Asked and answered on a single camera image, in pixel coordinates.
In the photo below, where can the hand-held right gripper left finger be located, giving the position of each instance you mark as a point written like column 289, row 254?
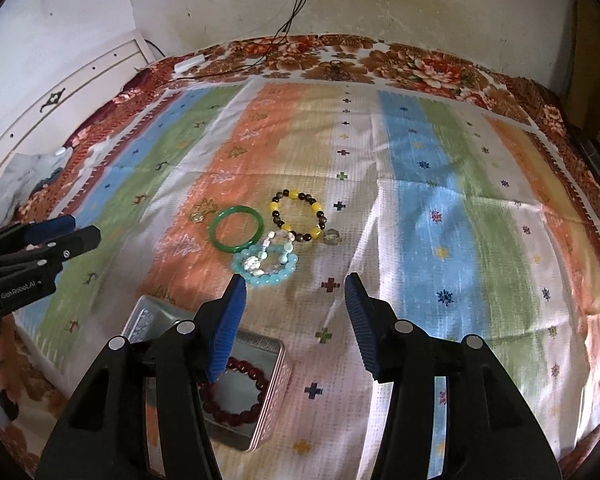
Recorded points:
column 227, row 320

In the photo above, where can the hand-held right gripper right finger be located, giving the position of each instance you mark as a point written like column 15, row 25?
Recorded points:
column 362, row 320

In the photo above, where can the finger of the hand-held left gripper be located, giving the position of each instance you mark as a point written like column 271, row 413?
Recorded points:
column 55, row 226
column 75, row 242

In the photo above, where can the green jade bangle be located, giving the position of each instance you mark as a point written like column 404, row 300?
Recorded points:
column 235, row 248

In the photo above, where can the silver tin box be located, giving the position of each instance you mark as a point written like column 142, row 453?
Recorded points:
column 147, row 317

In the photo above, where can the small metal pendant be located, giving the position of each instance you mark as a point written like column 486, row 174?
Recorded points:
column 197, row 218

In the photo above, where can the grey crumpled cloth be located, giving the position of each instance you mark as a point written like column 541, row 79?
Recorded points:
column 15, row 175

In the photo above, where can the striped patterned cloth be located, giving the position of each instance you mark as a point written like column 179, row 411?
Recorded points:
column 430, row 210

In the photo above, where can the white headboard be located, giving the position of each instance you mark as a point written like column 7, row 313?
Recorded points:
column 55, row 85

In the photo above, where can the white power adapter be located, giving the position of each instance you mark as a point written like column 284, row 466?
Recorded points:
column 187, row 64

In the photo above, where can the floral blanket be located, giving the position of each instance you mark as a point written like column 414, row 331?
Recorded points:
column 430, row 67

